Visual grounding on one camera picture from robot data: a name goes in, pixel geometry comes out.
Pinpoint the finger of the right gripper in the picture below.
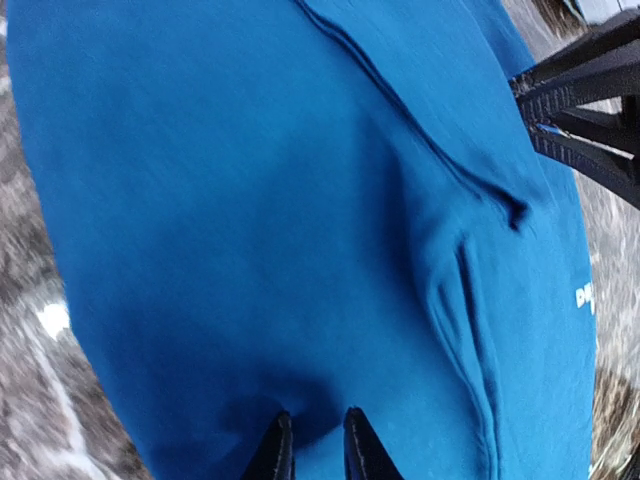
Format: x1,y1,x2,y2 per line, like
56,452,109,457
509,9,639,123
529,127,639,209

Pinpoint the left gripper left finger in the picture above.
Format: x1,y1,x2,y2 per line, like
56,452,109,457
240,410,295,480

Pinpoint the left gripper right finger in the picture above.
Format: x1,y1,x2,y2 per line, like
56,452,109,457
344,407,403,480

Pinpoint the blue printed t-shirt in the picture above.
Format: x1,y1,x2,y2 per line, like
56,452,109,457
7,1,596,479

